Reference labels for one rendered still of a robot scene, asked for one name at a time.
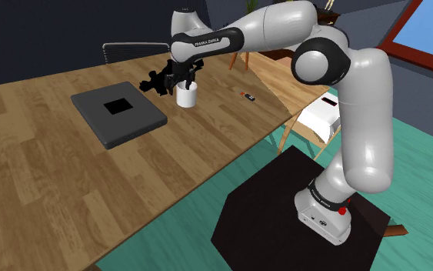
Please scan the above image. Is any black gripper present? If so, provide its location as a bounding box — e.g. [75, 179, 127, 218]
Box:
[165, 58, 205, 96]

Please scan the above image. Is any white cup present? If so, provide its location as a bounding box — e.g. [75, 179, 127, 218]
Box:
[175, 80, 198, 109]

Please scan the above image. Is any chair with orange wooden legs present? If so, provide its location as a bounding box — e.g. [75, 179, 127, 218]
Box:
[228, 48, 296, 72]

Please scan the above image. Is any grey closed laptop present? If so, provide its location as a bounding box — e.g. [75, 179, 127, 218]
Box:
[70, 81, 168, 151]

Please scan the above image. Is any small black orange stick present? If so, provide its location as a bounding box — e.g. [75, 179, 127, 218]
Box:
[234, 87, 256, 102]

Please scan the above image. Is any light wooden chair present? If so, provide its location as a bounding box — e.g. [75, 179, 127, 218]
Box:
[240, 50, 343, 161]

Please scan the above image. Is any white box with black slot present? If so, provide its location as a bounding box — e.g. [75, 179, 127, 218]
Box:
[298, 93, 341, 144]

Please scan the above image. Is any wooden table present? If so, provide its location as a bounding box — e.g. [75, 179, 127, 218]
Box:
[0, 49, 331, 271]

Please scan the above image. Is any black robot stand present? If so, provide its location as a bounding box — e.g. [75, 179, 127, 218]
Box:
[210, 145, 391, 271]

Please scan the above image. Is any red framed window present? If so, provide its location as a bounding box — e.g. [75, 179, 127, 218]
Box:
[376, 0, 433, 79]

